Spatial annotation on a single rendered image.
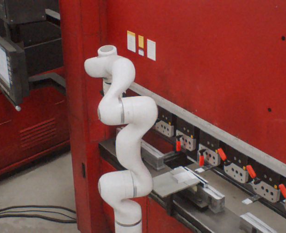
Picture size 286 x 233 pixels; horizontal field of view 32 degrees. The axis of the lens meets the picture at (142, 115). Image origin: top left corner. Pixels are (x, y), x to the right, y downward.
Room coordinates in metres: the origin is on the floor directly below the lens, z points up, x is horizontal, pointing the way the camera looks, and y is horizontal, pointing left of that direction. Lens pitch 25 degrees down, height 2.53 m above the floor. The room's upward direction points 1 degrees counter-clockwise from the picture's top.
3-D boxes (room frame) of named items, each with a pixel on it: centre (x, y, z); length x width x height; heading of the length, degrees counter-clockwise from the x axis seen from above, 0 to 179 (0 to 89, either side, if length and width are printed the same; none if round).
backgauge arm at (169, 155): (3.04, -0.35, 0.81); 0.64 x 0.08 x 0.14; 124
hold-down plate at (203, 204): (2.39, -0.26, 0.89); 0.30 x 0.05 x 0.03; 34
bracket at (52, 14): (3.38, 0.67, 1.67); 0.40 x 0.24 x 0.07; 34
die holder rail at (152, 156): (2.91, 0.02, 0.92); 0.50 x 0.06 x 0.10; 34
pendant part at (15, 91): (3.14, 0.87, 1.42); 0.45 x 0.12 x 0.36; 30
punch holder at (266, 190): (1.97, -0.60, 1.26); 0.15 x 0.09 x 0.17; 34
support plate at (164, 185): (2.37, -0.16, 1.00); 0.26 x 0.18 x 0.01; 124
